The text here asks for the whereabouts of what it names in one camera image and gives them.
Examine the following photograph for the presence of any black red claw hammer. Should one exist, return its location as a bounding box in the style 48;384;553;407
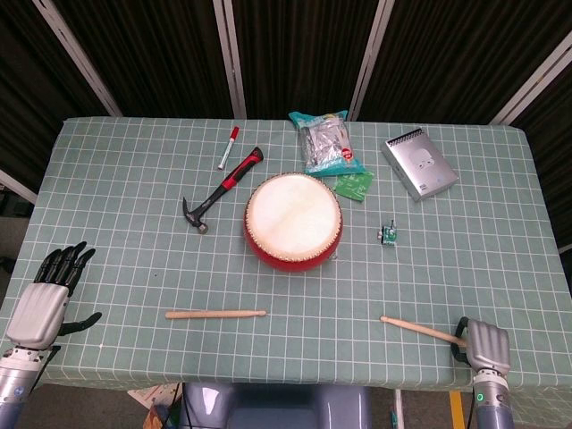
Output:
181;146;265;236

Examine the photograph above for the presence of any yellow floor tape strip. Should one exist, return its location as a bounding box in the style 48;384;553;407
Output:
449;391;466;429

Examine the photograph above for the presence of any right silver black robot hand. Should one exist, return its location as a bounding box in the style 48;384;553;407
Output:
453;315;511;373

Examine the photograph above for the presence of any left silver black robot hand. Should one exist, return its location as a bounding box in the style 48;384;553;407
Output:
4;240;103;350

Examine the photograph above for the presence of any teal clear snack bag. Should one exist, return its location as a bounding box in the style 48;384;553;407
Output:
288;110;375;179

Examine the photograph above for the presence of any red drum with white skin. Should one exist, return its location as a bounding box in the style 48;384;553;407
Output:
243;172;344;273

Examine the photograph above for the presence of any white partition frame post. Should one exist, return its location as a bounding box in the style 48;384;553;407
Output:
31;0;122;118
212;0;248;120
489;33;572;125
0;168;39;205
347;0;397;122

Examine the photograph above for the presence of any small green packet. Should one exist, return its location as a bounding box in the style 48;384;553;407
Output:
332;172;374;203

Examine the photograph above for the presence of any red white marker pen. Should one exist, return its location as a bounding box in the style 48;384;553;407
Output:
217;126;240;171

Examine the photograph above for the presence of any light wooden drumstick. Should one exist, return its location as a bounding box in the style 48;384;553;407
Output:
164;308;268;320
379;315;468;349

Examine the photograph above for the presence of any small green toy car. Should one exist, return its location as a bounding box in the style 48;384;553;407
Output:
377;218;400;246

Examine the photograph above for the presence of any silver product box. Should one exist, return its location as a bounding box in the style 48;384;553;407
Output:
380;128;460;203

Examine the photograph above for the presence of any blue-grey robot torso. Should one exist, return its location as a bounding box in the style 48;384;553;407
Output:
181;382;374;429

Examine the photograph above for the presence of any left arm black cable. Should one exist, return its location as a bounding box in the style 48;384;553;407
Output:
38;344;63;376

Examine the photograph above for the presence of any dark ribbed partition panel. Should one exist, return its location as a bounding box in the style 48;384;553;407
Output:
361;0;572;124
230;0;381;121
52;0;238;120
512;57;572;254
0;0;113;180

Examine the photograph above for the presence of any white printed paper sheet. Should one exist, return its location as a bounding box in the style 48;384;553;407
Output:
127;382;180;410

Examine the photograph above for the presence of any white table leg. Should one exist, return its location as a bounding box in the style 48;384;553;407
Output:
392;389;406;429

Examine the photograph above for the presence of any green grid tablecloth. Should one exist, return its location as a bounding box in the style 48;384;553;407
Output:
0;116;572;394

